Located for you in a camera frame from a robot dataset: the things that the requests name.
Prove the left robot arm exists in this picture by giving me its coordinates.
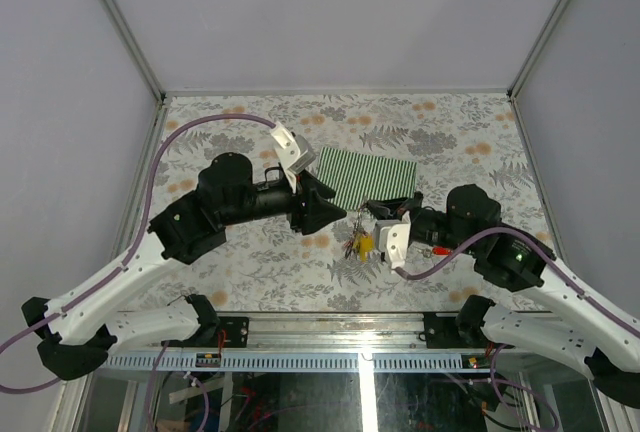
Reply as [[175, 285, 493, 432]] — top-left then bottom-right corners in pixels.
[[22, 153, 346, 381]]

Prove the yellow key tag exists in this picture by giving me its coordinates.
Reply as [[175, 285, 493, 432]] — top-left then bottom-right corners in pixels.
[[358, 235, 375, 261]]

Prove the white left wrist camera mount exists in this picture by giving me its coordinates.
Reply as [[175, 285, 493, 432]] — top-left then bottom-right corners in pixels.
[[270, 122, 316, 193]]

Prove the silver keys bunch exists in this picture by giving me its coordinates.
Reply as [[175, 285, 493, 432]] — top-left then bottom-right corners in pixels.
[[343, 222, 368, 262]]

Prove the right aluminium frame post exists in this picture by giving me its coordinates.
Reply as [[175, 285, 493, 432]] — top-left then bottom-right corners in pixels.
[[507, 0, 573, 100]]

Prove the green white striped cloth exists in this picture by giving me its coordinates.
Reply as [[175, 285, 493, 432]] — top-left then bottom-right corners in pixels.
[[317, 147, 417, 211]]

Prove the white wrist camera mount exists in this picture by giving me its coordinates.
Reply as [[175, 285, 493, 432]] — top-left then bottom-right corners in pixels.
[[372, 212, 411, 269], [270, 122, 316, 193]]

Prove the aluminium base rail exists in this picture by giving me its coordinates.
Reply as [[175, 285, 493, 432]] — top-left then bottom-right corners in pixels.
[[104, 312, 493, 372]]

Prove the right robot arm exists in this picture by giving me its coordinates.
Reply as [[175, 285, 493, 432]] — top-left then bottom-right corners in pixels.
[[366, 184, 639, 408]]

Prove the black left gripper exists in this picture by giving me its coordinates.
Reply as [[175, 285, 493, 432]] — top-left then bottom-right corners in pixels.
[[222, 170, 349, 234]]

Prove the left aluminium frame post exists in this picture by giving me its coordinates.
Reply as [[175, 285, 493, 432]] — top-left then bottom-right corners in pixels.
[[98, 0, 166, 103]]

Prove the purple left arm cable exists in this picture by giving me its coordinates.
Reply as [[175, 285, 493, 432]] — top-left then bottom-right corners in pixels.
[[0, 114, 276, 394]]

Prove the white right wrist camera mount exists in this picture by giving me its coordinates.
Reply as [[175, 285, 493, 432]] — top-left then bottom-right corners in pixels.
[[372, 212, 411, 269]]

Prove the aluminium frame post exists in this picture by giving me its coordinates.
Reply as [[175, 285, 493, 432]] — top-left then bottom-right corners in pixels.
[[98, 0, 166, 103], [507, 0, 573, 100]]

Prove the floral tablecloth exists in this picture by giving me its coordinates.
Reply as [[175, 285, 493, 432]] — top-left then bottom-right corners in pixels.
[[129, 93, 552, 312]]

